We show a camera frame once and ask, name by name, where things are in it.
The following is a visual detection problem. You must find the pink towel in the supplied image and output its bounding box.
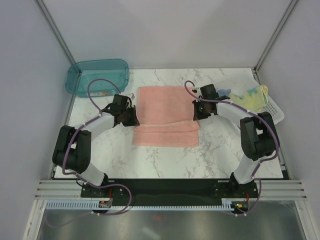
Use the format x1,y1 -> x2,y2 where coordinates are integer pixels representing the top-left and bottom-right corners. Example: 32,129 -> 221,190
132,86 -> 200,148

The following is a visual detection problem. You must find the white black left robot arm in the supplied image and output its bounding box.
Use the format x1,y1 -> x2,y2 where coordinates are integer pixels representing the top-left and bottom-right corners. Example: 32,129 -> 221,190
52,94 -> 140,197

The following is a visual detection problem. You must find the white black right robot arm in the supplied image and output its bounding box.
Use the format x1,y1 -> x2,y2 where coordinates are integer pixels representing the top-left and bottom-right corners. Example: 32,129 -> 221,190
184,83 -> 280,197

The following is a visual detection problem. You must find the blue towel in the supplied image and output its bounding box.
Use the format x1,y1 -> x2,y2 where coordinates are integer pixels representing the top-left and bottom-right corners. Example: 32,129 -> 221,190
216,88 -> 231,101

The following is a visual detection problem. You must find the white perforated plastic basket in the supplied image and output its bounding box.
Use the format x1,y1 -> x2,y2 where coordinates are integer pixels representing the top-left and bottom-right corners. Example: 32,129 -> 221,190
214,71 -> 285,125

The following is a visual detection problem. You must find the teal transparent plastic bin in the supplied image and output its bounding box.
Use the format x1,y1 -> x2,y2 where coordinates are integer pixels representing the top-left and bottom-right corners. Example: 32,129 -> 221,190
65,59 -> 130,98

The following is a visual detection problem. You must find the yellow green towel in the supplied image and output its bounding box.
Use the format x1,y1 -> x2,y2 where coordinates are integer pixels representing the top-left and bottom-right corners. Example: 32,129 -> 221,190
228,84 -> 269,113

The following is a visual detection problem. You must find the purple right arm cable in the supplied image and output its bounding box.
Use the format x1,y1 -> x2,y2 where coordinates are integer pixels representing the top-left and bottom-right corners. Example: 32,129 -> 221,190
184,80 -> 280,217

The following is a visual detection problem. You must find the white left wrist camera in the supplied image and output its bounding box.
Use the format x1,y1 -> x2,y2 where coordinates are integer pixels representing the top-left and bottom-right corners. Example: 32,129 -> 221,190
125,93 -> 136,103

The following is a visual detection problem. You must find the aluminium frame rail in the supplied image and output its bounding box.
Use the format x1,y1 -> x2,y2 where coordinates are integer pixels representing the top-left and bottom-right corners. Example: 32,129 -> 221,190
35,178 -> 307,200

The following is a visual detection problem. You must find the white slotted cable duct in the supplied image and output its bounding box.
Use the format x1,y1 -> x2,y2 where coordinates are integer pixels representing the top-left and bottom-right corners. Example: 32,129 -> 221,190
45,198 -> 247,211

